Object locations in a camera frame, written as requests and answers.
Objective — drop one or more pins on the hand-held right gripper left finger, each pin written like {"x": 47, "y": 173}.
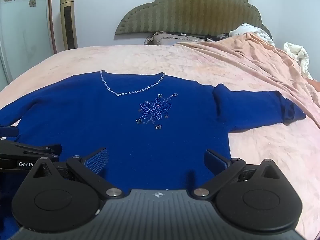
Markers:
{"x": 98, "y": 160}

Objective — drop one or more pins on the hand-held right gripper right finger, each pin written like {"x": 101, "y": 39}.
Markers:
{"x": 217, "y": 160}

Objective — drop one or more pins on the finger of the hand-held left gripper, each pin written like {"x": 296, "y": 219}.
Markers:
{"x": 30, "y": 150}
{"x": 8, "y": 131}

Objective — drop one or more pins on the blue beaded sweater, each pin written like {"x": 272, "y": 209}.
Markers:
{"x": 150, "y": 142}

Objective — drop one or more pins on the dark clothes pile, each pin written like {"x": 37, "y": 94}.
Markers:
{"x": 217, "y": 38}

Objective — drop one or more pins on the pink bedspread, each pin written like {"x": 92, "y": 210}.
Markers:
{"x": 262, "y": 160}

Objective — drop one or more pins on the wardrobe door with flower stickers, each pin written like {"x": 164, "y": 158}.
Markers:
{"x": 22, "y": 35}

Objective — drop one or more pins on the orange blanket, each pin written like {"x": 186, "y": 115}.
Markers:
{"x": 250, "y": 55}

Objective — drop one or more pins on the gold tower air conditioner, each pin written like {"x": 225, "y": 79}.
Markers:
{"x": 68, "y": 20}

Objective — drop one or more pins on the brown patterned pillow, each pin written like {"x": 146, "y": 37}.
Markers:
{"x": 170, "y": 40}

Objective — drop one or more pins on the white crumpled duvet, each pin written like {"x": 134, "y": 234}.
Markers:
{"x": 297, "y": 55}

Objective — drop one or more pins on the white printed quilt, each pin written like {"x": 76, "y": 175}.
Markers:
{"x": 246, "y": 28}

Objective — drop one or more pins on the olive padded headboard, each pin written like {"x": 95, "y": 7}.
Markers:
{"x": 195, "y": 10}

